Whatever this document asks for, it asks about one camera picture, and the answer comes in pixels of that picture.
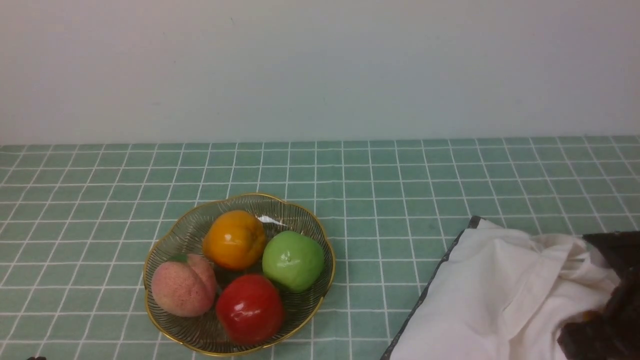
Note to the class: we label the gold-rimmed glass fruit bowl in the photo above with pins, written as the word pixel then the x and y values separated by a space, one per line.
pixel 205 334

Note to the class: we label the white cloth tote bag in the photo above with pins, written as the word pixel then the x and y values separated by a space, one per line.
pixel 503 294

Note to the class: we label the small orange tangerine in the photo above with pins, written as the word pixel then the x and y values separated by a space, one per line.
pixel 591 315

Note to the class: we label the orange persimmon fruit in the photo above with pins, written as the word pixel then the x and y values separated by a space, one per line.
pixel 235 241

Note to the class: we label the green apple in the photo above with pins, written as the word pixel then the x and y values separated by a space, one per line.
pixel 293 260

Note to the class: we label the red apple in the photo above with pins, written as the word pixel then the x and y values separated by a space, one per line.
pixel 250 310

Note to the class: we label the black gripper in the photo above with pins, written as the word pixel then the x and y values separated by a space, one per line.
pixel 617 335

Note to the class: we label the pink peach with leaf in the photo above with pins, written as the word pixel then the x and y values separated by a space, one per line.
pixel 185 285

